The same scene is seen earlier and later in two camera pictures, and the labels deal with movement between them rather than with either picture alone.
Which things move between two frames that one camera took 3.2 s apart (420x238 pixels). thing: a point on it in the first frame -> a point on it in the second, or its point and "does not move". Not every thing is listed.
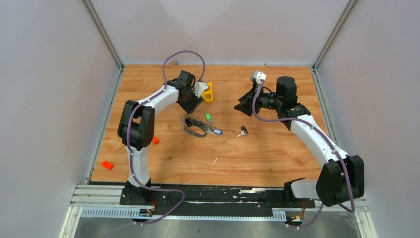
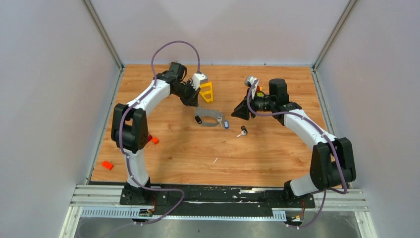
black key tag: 189,122 -> 198,119
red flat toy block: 107,165 does not move
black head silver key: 244,131 does not move
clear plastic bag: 196,123 -> 209,115
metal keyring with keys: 210,128 -> 219,119
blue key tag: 218,132 -> 226,124
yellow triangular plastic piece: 209,91 does not move
